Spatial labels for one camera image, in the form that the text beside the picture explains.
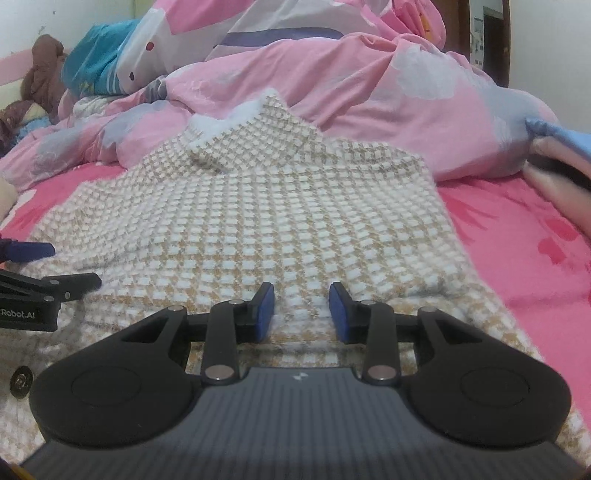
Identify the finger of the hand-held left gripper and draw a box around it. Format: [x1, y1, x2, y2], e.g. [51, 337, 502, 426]
[0, 237, 56, 263]
[0, 271, 102, 304]

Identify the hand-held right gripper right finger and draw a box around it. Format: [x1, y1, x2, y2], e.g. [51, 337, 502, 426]
[329, 281, 485, 386]

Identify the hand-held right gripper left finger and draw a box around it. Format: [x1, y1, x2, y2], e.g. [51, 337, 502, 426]
[122, 281, 276, 386]

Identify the beige white houndstooth jacket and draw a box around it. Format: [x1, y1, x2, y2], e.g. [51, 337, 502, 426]
[0, 90, 591, 467]

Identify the cream pillow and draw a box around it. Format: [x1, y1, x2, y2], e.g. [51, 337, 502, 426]
[0, 178, 17, 222]

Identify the white striped cloth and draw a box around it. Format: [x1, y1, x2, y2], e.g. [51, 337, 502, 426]
[74, 95, 116, 116]

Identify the brown puffer jacket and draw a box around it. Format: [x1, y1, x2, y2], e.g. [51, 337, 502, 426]
[0, 34, 65, 144]

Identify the pink white headboard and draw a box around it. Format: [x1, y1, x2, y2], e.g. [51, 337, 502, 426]
[0, 51, 38, 112]

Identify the pink floral bed sheet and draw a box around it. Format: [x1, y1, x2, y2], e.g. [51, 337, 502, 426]
[0, 161, 591, 416]

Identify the teal striped cloth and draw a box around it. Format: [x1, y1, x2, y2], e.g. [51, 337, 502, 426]
[62, 21, 139, 95]

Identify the pink patterned quilt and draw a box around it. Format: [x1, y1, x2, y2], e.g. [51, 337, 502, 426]
[0, 0, 561, 190]

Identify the pale pink folded garment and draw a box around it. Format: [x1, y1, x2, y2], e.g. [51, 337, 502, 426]
[524, 138, 591, 227]

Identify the black folded garment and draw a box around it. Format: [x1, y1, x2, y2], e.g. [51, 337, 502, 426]
[529, 157, 591, 190]

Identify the blue folded garment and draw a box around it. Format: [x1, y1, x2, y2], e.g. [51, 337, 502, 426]
[526, 117, 591, 160]

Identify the dark wooden door frame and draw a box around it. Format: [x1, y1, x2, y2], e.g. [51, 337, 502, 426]
[443, 0, 513, 88]

